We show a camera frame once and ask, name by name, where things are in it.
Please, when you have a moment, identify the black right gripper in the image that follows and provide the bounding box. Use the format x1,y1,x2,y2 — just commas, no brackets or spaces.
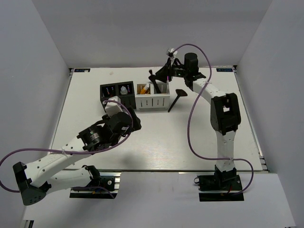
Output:
153,57,189,83

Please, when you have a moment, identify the black round makeup brush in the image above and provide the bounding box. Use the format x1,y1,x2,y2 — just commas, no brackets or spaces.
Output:
148,74,161,94

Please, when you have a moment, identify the black fan makeup brush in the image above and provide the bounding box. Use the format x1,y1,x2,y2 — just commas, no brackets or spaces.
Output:
168,89,188,113

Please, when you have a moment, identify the orange sunscreen tube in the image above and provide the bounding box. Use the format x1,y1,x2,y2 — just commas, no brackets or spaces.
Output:
140,84,150,95

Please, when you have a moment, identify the clear plastic bottle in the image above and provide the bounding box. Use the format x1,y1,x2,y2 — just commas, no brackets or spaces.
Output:
120,86,128,95

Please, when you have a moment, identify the white egg-shaped sunscreen bottle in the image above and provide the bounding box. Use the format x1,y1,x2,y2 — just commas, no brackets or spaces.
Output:
137,84,146,95

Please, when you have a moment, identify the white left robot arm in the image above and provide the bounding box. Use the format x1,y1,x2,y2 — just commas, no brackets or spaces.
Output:
13,107,141,206

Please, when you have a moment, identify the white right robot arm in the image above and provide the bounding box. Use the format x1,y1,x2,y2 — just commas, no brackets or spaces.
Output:
151,50,241,190

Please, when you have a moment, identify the white slotted organizer box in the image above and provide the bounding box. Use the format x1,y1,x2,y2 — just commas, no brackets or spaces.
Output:
135,82,170,110

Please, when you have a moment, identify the black slotted organizer box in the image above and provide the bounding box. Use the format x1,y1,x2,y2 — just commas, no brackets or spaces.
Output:
100,81,136,109

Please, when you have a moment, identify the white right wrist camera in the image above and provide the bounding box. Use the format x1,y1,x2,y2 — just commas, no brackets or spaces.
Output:
166,48,178,60

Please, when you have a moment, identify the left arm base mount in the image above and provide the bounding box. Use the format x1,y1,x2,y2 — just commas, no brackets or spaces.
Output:
69,166,120,200

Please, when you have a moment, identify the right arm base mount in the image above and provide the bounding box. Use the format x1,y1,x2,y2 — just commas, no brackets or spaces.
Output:
193,175,244,202

